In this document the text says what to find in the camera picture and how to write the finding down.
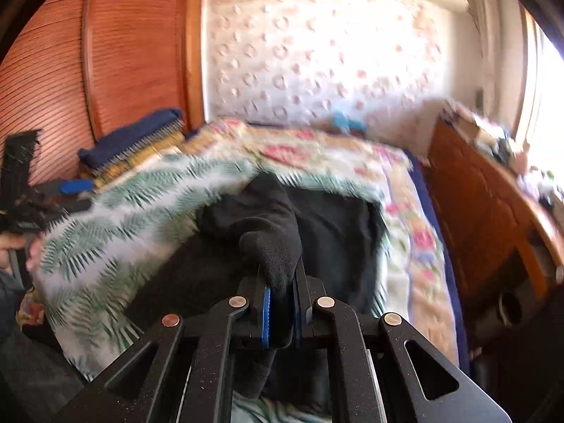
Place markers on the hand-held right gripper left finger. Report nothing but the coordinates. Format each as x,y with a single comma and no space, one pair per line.
266,317

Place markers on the black printed t-shirt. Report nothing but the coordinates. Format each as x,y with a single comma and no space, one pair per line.
273,238

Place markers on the white lace window curtain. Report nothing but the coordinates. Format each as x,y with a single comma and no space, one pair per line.
487,35

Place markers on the light blue cloth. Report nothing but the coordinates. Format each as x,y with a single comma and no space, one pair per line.
348,122

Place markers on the cardboard box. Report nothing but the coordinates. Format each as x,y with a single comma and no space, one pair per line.
470,127

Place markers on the person's dark clothing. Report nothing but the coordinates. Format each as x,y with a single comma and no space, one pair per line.
31,352

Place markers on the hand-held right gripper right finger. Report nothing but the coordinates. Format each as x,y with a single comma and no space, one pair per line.
298,313

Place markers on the leaf print bed sheet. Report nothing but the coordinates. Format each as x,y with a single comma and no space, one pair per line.
114,238

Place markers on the dark blue bed sheet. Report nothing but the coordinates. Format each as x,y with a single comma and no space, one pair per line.
434,229

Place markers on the person's left hand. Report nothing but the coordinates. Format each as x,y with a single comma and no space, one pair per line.
11,251

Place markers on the circle-patterned sheer curtain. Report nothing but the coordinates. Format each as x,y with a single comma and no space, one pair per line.
317,53

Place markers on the wooden slatted wardrobe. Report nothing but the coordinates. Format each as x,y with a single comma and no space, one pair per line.
110,53

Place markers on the wooden cabinet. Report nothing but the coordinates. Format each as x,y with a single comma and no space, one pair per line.
476,211

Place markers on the navy circle-patterned folded cloth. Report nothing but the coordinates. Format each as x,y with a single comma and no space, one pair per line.
141,150

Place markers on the floral blanket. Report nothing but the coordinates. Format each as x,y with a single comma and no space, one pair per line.
396,211

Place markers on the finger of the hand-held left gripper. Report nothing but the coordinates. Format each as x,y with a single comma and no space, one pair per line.
72,206
75,186

